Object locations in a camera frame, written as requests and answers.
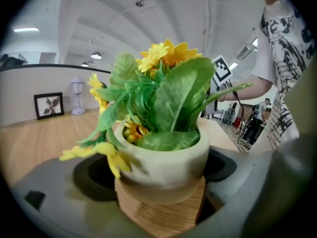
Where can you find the person's right forearm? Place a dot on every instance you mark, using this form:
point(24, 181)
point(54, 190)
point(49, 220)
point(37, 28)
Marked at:
point(252, 87)

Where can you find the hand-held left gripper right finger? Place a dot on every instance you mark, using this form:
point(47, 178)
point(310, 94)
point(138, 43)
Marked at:
point(280, 177)

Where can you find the black framed picture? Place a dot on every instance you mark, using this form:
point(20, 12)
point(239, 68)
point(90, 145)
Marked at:
point(48, 105)

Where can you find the large pendant ceiling lamp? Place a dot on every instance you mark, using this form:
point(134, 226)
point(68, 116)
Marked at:
point(96, 55)

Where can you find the lilac lantern lamp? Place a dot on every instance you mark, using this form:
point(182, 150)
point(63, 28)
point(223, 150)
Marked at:
point(78, 95)

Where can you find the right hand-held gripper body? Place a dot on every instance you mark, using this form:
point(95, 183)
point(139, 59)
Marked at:
point(222, 71)

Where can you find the person's white printed shirt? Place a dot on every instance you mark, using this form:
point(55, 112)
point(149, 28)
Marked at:
point(284, 66)

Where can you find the long ceiling tube light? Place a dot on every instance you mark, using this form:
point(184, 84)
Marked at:
point(26, 29)

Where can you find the small pendant ceiling lamp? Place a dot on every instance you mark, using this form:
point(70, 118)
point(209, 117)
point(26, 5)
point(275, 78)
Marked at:
point(84, 64)

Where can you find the rectangular ceiling panel light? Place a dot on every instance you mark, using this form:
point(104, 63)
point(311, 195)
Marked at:
point(233, 65)
point(254, 41)

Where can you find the yellow flower potted plant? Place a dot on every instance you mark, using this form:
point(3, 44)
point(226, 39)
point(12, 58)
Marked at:
point(161, 167)

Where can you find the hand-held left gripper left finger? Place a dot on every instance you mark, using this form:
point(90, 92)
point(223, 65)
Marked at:
point(54, 182)

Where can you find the round ceiling smoke detector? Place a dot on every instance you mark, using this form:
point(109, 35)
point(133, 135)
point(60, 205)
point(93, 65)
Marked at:
point(140, 3)

